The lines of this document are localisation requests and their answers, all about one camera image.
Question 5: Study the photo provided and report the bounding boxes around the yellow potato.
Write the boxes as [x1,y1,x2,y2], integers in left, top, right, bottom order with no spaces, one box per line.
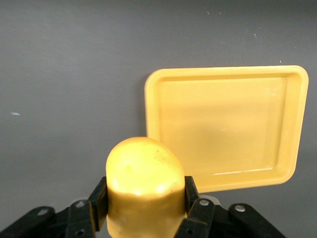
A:
[105,136,185,238]

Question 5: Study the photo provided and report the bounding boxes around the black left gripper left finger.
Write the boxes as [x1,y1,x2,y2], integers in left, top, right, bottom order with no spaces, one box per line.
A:
[0,175,110,238]

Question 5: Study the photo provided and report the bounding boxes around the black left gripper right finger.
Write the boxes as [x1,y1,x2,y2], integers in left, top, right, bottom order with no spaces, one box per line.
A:
[173,175,288,238]

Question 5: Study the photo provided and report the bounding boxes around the yellow plastic tray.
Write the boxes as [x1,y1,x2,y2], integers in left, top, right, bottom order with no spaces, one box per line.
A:
[143,64,310,194]

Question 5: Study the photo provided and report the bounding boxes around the dark grey table cloth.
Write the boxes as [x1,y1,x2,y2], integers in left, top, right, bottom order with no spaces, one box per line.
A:
[0,0,317,238]

